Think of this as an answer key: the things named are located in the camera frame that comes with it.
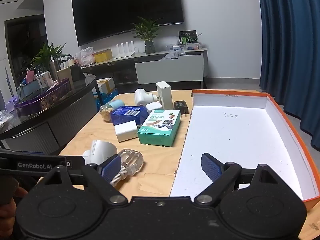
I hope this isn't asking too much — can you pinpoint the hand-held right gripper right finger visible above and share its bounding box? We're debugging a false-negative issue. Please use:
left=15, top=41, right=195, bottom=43
left=194, top=152, right=279, bottom=204

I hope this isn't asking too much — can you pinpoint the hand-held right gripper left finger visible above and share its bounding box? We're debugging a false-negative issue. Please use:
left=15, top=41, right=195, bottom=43
left=42, top=154, right=128, bottom=204

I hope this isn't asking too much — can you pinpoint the white plug-in device cup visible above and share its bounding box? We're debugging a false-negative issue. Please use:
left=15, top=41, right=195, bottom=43
left=82, top=139, right=118, bottom=166

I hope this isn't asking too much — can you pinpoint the clear plastic bottle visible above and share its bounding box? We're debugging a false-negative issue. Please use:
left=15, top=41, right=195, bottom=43
left=110, top=149, right=145, bottom=187

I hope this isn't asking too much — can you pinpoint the small white box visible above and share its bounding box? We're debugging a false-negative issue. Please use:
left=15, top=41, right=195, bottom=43
left=115, top=120, right=138, bottom=143

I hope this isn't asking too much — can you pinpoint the blue plastic box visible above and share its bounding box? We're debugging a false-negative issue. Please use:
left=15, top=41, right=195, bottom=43
left=110, top=105, right=149, bottom=126

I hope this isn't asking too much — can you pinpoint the toothpick jar with blue lid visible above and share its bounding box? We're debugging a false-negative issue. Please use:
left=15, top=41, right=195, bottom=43
left=100, top=99, right=125, bottom=123

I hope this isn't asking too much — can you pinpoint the green bandage box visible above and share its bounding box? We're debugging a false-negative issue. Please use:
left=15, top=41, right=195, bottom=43
left=137, top=109, right=181, bottom=147

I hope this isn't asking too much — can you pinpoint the black charger plug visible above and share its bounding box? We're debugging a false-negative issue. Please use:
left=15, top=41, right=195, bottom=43
left=174, top=100, right=190, bottom=117

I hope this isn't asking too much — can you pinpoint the white power adapter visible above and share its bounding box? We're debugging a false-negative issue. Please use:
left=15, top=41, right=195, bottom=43
left=146, top=102, right=163, bottom=114

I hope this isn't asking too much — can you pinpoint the white plug-in device with grille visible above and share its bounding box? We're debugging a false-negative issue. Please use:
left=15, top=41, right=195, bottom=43
left=134, top=88, right=157, bottom=107

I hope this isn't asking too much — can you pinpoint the tall white charger box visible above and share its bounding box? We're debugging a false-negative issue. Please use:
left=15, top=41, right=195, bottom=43
left=156, top=81, right=173, bottom=110

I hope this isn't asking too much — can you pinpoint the person's left hand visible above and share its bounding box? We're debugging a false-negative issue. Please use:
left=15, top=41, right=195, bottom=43
left=0, top=186, right=28, bottom=230

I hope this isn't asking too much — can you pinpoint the dark round glass table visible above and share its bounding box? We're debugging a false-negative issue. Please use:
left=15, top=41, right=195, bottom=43
left=0, top=74, right=98, bottom=153

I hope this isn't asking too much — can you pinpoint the purple patterned box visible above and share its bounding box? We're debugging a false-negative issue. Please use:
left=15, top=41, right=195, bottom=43
left=14, top=78, right=72, bottom=117

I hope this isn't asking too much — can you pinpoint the blue plastic bag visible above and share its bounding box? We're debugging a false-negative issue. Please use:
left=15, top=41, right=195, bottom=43
left=94, top=89, right=119, bottom=110

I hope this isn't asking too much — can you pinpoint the white cardboard box yellow tape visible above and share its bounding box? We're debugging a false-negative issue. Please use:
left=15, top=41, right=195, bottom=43
left=96, top=77, right=115, bottom=94

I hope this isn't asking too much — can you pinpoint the white printed carton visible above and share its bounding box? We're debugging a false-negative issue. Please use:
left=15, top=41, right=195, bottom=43
left=36, top=71, right=53, bottom=88

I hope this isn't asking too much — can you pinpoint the pink carton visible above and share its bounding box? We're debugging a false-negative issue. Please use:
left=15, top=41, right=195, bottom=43
left=26, top=70, right=38, bottom=83

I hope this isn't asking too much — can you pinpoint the brown cardboard box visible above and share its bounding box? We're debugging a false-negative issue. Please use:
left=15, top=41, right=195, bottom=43
left=56, top=67, right=73, bottom=85

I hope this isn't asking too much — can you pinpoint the steel tumbler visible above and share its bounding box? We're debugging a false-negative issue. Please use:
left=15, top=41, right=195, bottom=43
left=49, top=57, right=62, bottom=80

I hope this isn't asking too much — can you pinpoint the grey television cabinet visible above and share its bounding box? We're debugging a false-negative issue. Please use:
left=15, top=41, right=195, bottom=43
left=80, top=47, right=208, bottom=88

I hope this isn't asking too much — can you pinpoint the white panel on legs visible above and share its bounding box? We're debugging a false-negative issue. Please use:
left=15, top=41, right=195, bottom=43
left=134, top=54, right=204, bottom=85

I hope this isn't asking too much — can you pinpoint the leafy green plant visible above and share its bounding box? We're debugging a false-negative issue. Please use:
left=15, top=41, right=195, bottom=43
left=30, top=42, right=72, bottom=72

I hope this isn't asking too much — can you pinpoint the white plastic bag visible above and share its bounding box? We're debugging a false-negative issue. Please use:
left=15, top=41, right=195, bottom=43
left=74, top=47, right=95, bottom=67

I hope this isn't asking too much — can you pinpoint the pile of clear plastic packets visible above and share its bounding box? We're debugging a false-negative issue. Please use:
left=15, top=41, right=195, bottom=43
left=160, top=51, right=187, bottom=60

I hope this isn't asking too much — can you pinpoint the white router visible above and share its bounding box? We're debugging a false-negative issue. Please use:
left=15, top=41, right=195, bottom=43
left=115, top=41, right=137, bottom=59

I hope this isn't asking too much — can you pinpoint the potted plant in dark vase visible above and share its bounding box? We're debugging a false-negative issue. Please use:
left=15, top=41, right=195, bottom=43
left=131, top=16, right=163, bottom=54

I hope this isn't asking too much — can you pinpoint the green and black box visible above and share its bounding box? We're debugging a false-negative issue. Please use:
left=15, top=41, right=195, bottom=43
left=178, top=30, right=199, bottom=44

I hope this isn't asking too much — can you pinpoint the blue curtain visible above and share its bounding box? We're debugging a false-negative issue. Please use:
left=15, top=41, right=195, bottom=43
left=255, top=0, right=320, bottom=152

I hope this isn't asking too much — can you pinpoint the black wall television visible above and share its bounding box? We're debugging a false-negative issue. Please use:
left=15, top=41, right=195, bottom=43
left=71, top=0, right=185, bottom=47

